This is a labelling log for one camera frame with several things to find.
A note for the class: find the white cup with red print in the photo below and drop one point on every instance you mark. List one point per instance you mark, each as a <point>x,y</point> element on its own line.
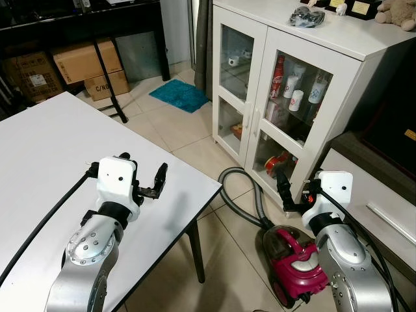
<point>297,101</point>

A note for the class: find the black desk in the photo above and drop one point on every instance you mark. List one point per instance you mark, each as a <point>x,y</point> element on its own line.
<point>78,19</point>

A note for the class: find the cardboard box with black print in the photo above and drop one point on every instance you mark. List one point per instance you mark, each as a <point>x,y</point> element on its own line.
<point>107,86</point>

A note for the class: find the teal shaggy rug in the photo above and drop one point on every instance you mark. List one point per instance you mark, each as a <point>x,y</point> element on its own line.
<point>179,96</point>

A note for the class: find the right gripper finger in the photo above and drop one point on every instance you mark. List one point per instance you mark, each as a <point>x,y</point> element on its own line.
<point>283,188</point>

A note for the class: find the white cup with blue print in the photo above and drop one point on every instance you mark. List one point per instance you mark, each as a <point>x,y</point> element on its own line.
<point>319,89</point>

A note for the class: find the tall white cup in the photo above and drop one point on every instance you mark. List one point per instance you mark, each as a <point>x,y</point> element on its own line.
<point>294,86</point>

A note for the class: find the crumpled clear plastic bag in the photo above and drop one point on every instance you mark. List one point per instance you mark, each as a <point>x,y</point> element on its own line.
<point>309,17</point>

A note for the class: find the small dark framed plaque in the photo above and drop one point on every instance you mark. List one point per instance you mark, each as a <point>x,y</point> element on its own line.
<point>338,6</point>

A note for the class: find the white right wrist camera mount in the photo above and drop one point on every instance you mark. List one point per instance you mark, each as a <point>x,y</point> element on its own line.
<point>330,195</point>

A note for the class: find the cardboard box with white label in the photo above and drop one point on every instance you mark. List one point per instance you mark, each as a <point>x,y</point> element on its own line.
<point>32,78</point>

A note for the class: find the grey low drawer cabinet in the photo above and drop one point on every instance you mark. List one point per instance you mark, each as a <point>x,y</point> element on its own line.
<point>383,195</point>

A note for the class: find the white glass door cabinet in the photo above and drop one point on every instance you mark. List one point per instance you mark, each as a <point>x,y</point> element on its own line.
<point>351,71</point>

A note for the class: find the black speaker with gold label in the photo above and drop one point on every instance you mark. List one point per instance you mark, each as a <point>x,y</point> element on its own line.
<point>393,97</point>

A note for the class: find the red packet in cabinet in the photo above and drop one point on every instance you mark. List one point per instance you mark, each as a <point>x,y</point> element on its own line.
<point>279,161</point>

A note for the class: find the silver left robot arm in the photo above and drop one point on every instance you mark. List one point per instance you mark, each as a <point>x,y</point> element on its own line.
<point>91,250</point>

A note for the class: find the beige plush toy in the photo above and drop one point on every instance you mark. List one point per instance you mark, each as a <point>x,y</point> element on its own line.
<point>400,13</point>

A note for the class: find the magenta vacuum cleaner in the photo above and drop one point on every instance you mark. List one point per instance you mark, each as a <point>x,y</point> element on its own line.
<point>292,260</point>

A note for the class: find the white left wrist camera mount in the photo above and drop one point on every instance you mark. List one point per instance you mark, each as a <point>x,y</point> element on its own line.
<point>117,182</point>

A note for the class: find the black slanted stand leg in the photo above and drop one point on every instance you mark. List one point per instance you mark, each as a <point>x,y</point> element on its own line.
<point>110,81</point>

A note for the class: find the red cola bottle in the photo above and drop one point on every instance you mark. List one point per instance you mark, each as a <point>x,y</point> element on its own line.
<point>277,78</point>

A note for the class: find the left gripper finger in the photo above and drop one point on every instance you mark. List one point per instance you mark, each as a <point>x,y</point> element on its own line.
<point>160,177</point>
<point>123,156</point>

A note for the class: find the grey curtain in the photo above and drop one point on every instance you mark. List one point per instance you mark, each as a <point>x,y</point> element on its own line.
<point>203,45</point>

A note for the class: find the large dark framed plaque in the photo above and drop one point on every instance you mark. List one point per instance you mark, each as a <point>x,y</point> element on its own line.
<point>359,8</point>

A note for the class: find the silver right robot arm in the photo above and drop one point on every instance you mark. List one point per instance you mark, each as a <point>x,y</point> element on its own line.
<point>348,260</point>

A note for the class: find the black table leg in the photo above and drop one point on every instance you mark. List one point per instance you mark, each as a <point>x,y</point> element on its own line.
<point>195,250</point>

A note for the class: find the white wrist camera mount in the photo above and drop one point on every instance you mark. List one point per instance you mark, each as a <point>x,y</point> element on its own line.
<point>117,182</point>
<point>330,195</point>

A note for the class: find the grey metal panel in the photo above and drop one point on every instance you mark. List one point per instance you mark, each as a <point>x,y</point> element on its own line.
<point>140,55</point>

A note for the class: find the large plain cardboard box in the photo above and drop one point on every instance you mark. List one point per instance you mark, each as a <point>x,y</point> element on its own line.
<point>81,62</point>

